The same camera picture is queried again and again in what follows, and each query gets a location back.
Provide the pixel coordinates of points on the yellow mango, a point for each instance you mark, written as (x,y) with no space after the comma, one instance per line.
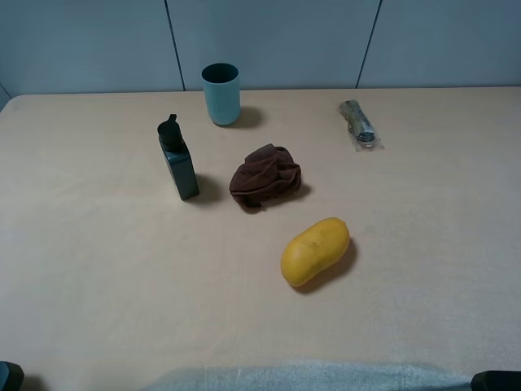
(314,250)

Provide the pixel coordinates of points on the crumpled brown cloth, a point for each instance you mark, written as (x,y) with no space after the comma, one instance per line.
(269,173)

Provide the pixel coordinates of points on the dark green pump bottle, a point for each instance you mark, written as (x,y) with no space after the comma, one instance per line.
(178,158)

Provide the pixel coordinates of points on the clear wrapped snack packet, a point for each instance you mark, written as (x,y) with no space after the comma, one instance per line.
(362,133)

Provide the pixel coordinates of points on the light blue cup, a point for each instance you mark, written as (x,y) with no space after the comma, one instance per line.
(222,93)

